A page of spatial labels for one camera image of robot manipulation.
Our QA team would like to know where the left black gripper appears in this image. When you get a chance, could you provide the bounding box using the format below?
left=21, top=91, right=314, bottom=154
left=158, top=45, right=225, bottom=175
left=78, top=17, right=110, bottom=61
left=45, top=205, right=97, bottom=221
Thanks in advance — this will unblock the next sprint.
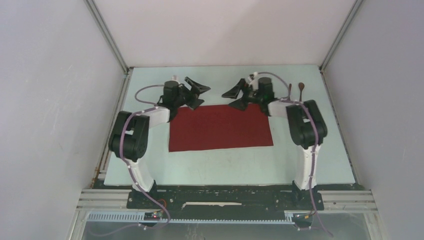
left=173, top=77, right=209, bottom=111

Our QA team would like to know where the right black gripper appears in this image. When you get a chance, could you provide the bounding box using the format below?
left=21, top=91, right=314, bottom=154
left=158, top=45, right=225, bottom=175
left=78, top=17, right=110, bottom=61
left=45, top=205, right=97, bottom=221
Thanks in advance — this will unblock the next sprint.
left=223, top=77, right=265, bottom=111

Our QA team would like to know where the red cloth napkin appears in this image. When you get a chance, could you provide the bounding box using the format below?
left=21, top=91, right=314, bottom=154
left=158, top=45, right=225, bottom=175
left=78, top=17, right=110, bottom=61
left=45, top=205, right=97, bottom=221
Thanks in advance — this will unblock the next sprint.
left=168, top=104, right=274, bottom=152

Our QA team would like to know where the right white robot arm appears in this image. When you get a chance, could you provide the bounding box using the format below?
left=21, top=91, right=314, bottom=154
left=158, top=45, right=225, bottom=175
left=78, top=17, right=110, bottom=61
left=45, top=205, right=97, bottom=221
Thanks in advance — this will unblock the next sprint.
left=221, top=76, right=328, bottom=209

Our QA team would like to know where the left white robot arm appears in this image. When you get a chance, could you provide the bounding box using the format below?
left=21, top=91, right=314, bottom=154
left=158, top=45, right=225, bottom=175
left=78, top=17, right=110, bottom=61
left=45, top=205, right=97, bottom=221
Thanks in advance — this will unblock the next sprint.
left=108, top=77, right=211, bottom=208

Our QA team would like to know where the brown wooden fork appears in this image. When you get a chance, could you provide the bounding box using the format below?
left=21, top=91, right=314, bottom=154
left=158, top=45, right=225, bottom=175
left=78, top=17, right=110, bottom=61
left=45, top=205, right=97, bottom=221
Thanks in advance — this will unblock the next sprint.
left=287, top=83, right=292, bottom=100

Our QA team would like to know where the brown wooden spoon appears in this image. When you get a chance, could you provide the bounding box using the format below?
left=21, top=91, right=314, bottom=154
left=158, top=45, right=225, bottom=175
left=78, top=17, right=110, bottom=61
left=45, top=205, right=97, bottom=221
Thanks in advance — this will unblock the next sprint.
left=298, top=82, right=305, bottom=102

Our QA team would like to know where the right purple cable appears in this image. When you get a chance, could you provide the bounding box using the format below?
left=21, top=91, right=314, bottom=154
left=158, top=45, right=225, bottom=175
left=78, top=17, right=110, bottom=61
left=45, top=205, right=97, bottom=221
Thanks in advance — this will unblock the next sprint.
left=255, top=71, right=334, bottom=238

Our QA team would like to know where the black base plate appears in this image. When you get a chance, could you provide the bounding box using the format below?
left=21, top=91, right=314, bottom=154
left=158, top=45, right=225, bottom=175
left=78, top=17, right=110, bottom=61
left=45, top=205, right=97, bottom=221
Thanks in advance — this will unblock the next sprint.
left=126, top=185, right=324, bottom=220

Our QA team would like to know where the aluminium frame rail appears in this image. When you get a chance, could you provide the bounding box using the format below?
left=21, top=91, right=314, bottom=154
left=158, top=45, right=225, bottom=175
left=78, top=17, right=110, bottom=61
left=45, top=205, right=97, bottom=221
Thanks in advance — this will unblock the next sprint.
left=76, top=189, right=130, bottom=212

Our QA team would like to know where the white cable duct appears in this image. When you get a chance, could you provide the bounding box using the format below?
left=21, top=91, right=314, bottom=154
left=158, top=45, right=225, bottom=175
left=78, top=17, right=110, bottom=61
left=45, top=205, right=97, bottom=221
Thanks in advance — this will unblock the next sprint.
left=86, top=211, right=295, bottom=225

